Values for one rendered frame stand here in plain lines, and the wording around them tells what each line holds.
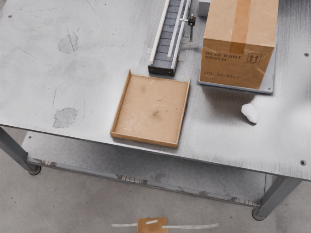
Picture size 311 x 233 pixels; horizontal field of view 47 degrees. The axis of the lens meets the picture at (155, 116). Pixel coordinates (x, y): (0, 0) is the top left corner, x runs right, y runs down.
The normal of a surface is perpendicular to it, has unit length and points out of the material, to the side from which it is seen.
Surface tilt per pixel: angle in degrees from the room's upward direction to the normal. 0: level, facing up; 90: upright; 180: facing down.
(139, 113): 0
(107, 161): 1
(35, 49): 0
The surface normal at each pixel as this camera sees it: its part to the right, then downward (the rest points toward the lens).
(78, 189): -0.06, -0.47
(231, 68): -0.22, 0.87
